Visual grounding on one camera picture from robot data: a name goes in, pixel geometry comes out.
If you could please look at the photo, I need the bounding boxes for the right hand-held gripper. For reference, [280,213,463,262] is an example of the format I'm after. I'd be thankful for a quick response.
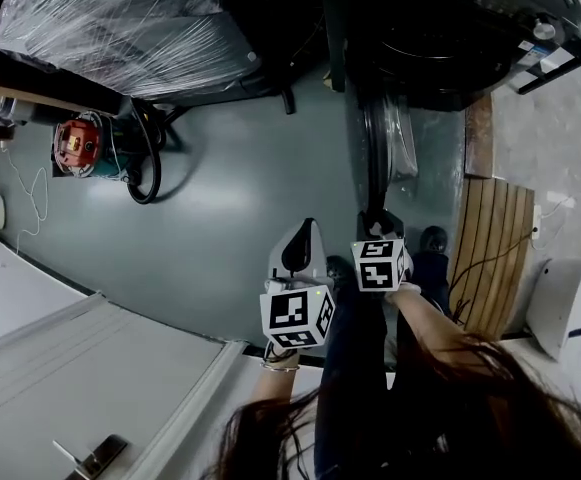
[350,209,415,294]

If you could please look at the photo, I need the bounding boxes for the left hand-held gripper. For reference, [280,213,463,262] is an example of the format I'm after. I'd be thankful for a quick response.
[259,217,337,351]

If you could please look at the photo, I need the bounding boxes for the round washer door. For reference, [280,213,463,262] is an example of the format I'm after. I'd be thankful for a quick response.
[344,82,421,214]

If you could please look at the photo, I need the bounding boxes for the person's right forearm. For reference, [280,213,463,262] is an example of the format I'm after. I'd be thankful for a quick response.
[389,282,476,349]

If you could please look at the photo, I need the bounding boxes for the person's left forearm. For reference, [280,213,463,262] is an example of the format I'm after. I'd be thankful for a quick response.
[249,365,301,409]

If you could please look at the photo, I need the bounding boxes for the black washing machine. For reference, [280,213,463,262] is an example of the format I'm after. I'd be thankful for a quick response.
[319,0,581,112]

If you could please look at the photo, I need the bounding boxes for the person's left black shoe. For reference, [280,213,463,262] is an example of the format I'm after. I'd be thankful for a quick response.
[325,255,354,287]

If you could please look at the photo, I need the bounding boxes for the person's black shoe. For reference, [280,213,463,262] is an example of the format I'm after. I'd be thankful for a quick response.
[325,255,354,287]
[418,225,450,254]

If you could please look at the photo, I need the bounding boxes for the person's right black shoe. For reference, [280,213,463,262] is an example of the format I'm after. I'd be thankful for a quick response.
[418,225,450,254]

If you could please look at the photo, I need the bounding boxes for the person's blue jeans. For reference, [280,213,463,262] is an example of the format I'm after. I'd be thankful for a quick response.
[314,250,454,480]

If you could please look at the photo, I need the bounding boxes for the wooden slatted board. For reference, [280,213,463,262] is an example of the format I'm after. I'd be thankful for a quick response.
[447,176,536,342]

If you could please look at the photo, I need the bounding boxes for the brown wooden plank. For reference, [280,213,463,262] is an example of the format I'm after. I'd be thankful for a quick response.
[463,93,495,179]

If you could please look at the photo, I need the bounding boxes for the white egg-shaped device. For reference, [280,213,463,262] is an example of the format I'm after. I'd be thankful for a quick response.
[524,256,581,362]

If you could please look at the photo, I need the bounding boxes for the red vacuum cleaner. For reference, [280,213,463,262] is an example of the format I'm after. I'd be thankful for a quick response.
[52,111,131,179]

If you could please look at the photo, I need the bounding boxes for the plastic-wrapped grey appliance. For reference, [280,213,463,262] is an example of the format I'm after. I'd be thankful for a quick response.
[0,0,264,102]

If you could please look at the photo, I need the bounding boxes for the wooden beam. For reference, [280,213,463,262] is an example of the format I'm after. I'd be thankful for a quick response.
[0,80,121,114]

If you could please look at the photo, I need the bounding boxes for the thin white cable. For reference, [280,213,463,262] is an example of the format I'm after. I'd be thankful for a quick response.
[0,145,50,257]

